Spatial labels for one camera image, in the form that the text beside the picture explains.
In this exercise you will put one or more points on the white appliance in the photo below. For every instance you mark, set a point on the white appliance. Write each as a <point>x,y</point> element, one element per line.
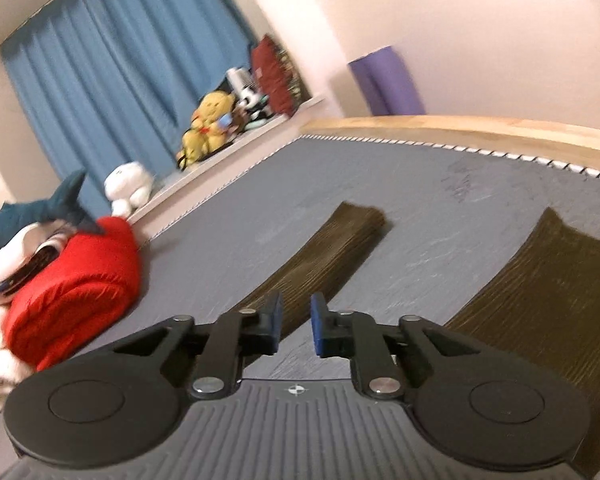
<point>239,80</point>

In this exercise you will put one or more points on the purple rolled mat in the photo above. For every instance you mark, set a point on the purple rolled mat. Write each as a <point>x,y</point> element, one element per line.
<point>387,80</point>

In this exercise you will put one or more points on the red cushion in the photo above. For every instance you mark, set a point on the red cushion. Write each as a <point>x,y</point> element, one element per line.
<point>272,75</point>

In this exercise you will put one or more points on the black and white plush toy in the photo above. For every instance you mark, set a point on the black and white plush toy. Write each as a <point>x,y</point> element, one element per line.
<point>252,102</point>

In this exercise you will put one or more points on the wooden bed frame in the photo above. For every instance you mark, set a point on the wooden bed frame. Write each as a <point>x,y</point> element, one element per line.
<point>460,127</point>

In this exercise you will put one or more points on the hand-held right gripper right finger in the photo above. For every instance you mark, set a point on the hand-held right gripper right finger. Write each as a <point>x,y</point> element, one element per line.
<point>320,324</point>

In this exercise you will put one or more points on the yellow plush toy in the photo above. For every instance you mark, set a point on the yellow plush toy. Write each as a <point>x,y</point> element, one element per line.
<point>207,125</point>

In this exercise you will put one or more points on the red folded blanket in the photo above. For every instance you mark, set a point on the red folded blanket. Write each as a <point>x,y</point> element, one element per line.
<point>80,290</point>

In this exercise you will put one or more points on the blue curtain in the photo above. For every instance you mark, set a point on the blue curtain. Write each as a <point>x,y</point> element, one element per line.
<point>110,70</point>

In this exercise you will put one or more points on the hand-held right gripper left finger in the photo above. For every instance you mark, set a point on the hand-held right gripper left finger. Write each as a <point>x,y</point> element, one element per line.
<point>277,316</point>

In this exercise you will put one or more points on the grey bed mattress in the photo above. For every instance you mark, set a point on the grey bed mattress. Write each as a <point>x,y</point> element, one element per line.
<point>430,205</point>

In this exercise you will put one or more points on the blue shark plush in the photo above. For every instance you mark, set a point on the blue shark plush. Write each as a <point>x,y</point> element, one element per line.
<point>25,210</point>

